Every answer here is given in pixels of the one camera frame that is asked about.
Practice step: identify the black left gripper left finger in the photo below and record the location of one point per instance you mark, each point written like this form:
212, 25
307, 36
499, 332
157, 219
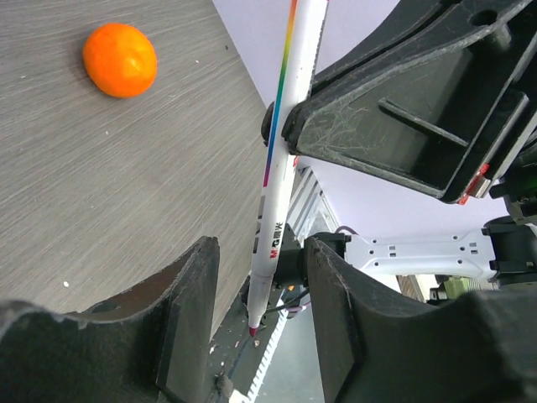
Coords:
149, 343

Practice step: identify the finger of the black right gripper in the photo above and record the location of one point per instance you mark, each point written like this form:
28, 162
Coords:
402, 25

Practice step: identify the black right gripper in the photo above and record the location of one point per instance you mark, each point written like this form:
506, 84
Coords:
484, 141

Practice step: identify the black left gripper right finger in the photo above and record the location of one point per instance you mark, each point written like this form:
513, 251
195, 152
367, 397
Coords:
376, 345

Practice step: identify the white marker pen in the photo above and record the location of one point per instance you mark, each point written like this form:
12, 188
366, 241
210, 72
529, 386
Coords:
302, 42

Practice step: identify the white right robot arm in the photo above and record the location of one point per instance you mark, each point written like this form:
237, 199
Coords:
502, 251

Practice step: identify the orange tangerine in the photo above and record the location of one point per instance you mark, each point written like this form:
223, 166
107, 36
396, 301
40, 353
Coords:
120, 60

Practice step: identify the white slotted cable duct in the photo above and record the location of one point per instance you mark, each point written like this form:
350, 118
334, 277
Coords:
258, 378

